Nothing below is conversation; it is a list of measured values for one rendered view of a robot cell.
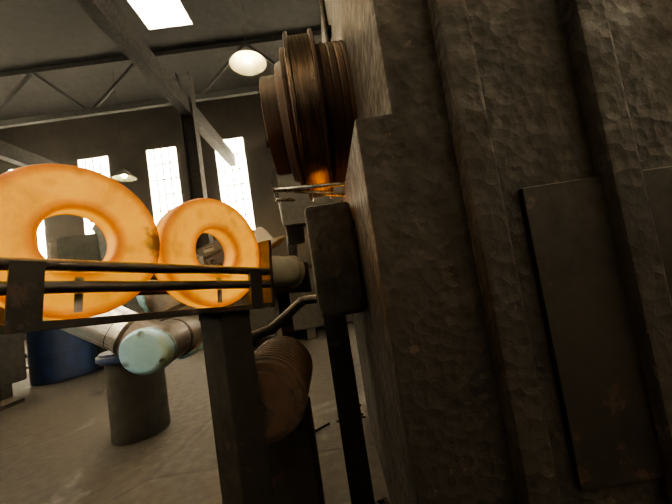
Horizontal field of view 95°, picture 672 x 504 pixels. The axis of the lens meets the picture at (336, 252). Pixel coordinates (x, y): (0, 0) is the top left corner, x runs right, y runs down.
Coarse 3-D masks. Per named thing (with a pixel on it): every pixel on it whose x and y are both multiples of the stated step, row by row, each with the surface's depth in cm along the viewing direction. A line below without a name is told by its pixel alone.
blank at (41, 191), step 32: (0, 192) 27; (32, 192) 29; (64, 192) 31; (96, 192) 33; (128, 192) 35; (0, 224) 27; (32, 224) 28; (96, 224) 35; (128, 224) 35; (0, 256) 26; (32, 256) 28; (128, 256) 34
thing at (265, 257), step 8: (264, 248) 50; (264, 256) 50; (264, 264) 50; (272, 272) 49; (272, 280) 49; (264, 288) 49; (272, 288) 49; (248, 296) 51; (264, 296) 49; (272, 296) 48; (272, 304) 48
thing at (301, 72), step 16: (288, 48) 74; (304, 48) 74; (288, 64) 72; (304, 64) 73; (304, 80) 72; (304, 96) 72; (304, 112) 73; (320, 112) 73; (304, 128) 74; (320, 128) 75; (304, 144) 76; (320, 144) 77; (304, 160) 78; (320, 160) 79; (320, 176) 83
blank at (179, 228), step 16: (176, 208) 40; (192, 208) 42; (208, 208) 44; (224, 208) 46; (160, 224) 39; (176, 224) 39; (192, 224) 41; (208, 224) 43; (224, 224) 46; (240, 224) 48; (160, 240) 38; (176, 240) 39; (192, 240) 41; (224, 240) 47; (240, 240) 47; (256, 240) 50; (160, 256) 38; (176, 256) 39; (192, 256) 41; (240, 256) 47; (256, 256) 50; (192, 304) 41; (208, 304) 41; (224, 304) 43
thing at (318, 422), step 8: (304, 264) 138; (304, 280) 137; (280, 288) 129; (288, 288) 132; (296, 288) 134; (304, 288) 136; (280, 296) 137; (288, 296) 140; (280, 304) 137; (288, 304) 139; (280, 312) 136; (288, 320) 138; (280, 328) 137; (288, 328) 137; (288, 336) 137; (320, 424) 134; (328, 424) 134
